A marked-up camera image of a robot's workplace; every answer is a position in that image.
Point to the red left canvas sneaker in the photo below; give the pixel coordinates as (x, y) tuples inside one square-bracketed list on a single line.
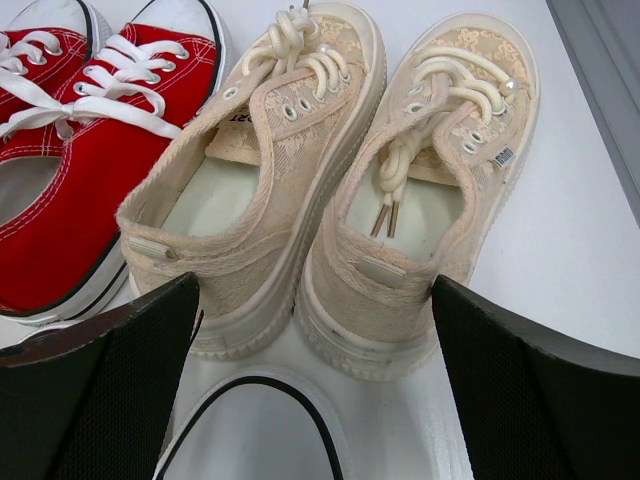
[(44, 45)]

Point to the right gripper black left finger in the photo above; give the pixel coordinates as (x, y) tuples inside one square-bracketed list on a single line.
[(93, 400)]

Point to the beige right lace sneaker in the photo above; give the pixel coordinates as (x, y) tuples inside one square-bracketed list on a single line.
[(444, 151)]

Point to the aluminium right side rail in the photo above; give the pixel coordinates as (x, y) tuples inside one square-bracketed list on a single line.
[(602, 41)]

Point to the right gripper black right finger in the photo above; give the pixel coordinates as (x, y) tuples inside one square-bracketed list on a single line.
[(534, 403)]

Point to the grey right canvas sneaker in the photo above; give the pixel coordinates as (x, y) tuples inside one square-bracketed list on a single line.
[(259, 423)]

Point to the red right canvas sneaker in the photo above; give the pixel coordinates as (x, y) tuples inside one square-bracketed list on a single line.
[(69, 160)]

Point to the beige left lace sneaker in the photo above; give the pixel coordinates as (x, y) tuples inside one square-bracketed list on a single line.
[(237, 197)]

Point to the beige lace sneaker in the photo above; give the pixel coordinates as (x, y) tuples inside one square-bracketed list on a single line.
[(444, 151), (237, 197)]

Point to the red canvas sneaker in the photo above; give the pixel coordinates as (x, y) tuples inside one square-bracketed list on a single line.
[(44, 45), (69, 160)]

